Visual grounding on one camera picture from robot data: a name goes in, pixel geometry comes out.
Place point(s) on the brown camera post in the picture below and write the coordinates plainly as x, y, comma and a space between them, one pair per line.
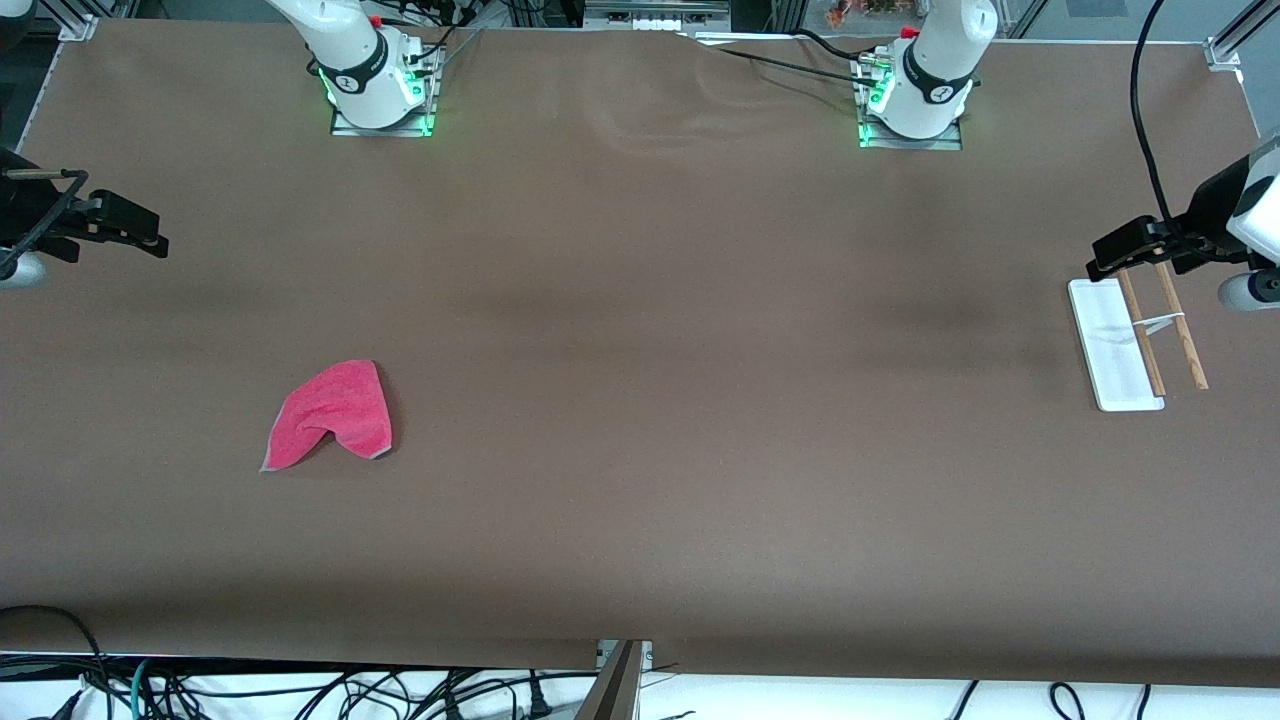
612, 690

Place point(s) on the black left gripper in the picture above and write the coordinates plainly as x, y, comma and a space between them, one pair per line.
1207, 212

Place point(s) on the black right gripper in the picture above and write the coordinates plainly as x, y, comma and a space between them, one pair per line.
22, 218

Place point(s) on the white connector block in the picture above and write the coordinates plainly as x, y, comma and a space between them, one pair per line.
657, 23

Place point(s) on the aluminium frame strut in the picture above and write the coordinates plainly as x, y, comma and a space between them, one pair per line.
78, 22
1235, 40

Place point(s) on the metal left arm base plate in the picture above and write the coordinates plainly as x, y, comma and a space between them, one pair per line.
940, 144

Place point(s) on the white rack base plate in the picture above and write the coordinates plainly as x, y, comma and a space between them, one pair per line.
1110, 350

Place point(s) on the brown table cover sheet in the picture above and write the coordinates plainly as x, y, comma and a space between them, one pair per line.
640, 400

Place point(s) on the white post bracket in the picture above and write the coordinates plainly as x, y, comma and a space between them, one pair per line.
648, 655

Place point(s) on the orange patterned object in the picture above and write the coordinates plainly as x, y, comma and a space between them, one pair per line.
870, 10

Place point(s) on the white rack cross bracket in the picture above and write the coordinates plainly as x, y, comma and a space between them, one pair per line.
1160, 323

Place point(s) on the pink grey-backed towel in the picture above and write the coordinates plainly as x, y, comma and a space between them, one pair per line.
335, 410

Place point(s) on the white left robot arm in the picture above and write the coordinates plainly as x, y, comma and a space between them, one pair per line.
935, 60

